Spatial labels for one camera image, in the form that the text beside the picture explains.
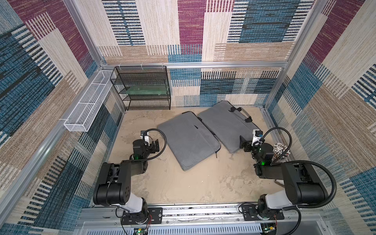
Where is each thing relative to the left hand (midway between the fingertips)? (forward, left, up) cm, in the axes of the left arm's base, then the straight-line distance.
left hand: (150, 139), depth 94 cm
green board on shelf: (+26, -5, +19) cm, 33 cm away
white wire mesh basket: (+9, +42, +11) cm, 44 cm away
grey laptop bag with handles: (+14, -52, -2) cm, 54 cm away
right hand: (-1, -62, +3) cm, 62 cm away
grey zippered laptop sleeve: (+2, -26, -7) cm, 26 cm away
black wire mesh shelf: (+36, +19, +22) cm, 47 cm away
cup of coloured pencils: (-15, -70, +12) cm, 73 cm away
